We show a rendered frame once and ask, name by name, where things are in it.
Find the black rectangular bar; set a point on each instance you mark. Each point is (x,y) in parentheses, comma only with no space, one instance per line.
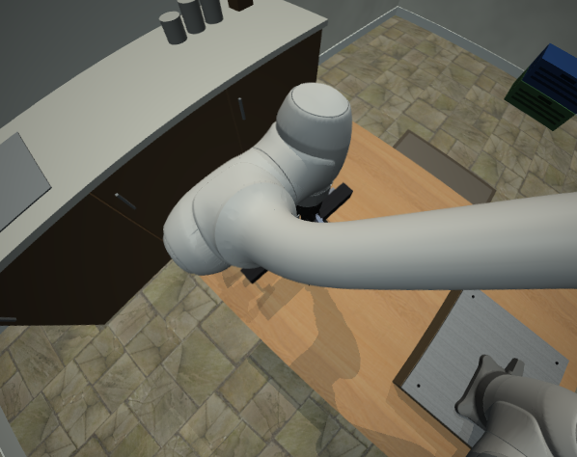
(329,205)

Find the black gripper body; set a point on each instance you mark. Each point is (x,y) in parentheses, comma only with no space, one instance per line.
(310,212)

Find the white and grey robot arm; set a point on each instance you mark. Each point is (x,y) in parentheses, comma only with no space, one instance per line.
(241,214)

